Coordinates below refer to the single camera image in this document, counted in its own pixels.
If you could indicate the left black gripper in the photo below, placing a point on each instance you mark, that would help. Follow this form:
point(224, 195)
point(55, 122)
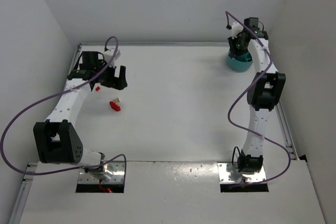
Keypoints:
point(111, 80)

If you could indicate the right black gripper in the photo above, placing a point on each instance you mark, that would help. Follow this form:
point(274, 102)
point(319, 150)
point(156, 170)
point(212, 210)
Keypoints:
point(238, 50)

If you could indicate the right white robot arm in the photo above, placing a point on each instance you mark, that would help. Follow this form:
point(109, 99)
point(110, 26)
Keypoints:
point(248, 46)

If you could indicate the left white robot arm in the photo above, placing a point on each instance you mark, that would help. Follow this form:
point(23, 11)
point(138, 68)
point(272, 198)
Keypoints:
point(56, 138)

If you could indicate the teal divided round container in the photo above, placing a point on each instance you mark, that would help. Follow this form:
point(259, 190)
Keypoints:
point(240, 63)

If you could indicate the red round lego plate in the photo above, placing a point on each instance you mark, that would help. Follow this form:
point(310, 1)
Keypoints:
point(114, 106)

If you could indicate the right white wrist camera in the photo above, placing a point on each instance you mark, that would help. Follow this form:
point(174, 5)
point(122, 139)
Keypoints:
point(235, 28)

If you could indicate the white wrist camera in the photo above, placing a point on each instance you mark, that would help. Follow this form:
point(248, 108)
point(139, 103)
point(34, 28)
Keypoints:
point(110, 56)
point(235, 28)

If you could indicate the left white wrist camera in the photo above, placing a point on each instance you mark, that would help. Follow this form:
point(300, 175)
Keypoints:
point(110, 56)

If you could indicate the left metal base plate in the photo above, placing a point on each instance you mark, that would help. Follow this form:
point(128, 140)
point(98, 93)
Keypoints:
point(111, 173)

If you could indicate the metal base plate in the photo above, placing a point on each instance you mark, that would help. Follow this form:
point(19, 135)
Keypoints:
point(228, 174)
point(111, 173)

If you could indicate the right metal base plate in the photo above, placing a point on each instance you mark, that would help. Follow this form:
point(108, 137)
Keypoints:
point(228, 174)

